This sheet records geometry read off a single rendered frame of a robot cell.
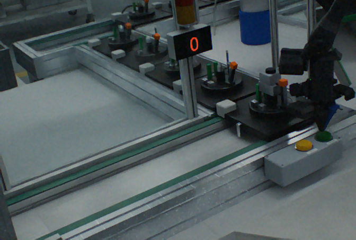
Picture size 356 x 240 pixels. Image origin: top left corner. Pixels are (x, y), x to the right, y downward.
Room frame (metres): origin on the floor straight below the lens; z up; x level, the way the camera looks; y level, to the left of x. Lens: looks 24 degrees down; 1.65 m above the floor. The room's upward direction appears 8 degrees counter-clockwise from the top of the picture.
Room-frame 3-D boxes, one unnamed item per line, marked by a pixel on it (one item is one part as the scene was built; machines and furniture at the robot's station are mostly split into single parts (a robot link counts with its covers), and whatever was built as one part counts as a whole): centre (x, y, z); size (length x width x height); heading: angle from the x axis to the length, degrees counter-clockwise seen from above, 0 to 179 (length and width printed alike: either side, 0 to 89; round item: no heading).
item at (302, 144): (1.18, -0.31, 0.96); 0.04 x 0.04 x 0.02
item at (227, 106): (1.45, -0.14, 0.97); 0.05 x 0.05 x 0.04; 29
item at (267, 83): (1.42, -0.27, 1.06); 0.08 x 0.04 x 0.07; 29
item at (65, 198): (1.29, 0.00, 0.91); 0.84 x 0.28 x 0.10; 119
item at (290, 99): (1.41, -0.28, 0.98); 0.14 x 0.14 x 0.02
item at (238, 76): (1.63, -0.15, 1.01); 0.24 x 0.24 x 0.13; 29
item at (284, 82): (1.37, -0.30, 1.04); 0.04 x 0.02 x 0.08; 29
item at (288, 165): (1.18, -0.31, 0.93); 0.21 x 0.07 x 0.06; 119
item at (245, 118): (1.41, -0.28, 0.96); 0.24 x 0.24 x 0.02; 29
